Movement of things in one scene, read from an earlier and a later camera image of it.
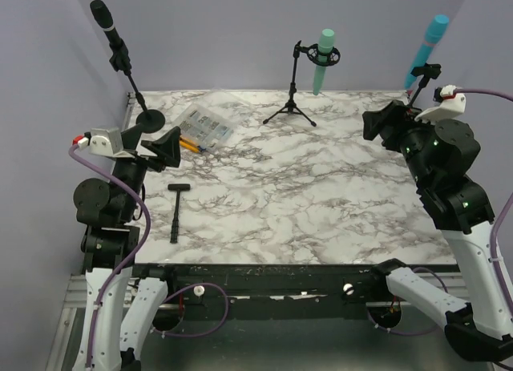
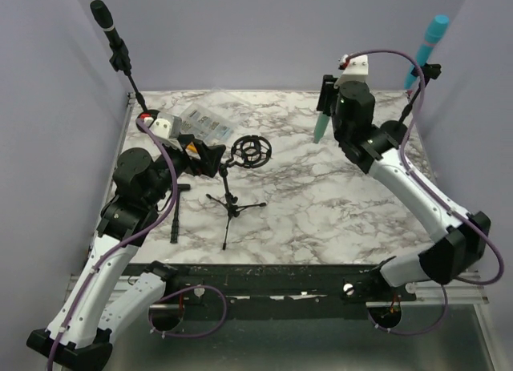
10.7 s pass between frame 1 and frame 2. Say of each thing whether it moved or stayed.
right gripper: moved
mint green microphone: moved
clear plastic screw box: stayed
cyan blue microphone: stayed
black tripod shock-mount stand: moved
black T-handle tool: stayed
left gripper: moved
